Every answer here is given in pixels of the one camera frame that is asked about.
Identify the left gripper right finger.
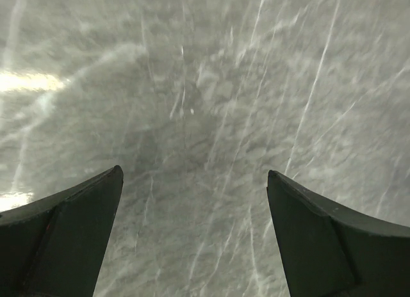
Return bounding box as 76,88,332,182
266,170,409,297

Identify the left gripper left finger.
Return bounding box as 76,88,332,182
1,165,124,296

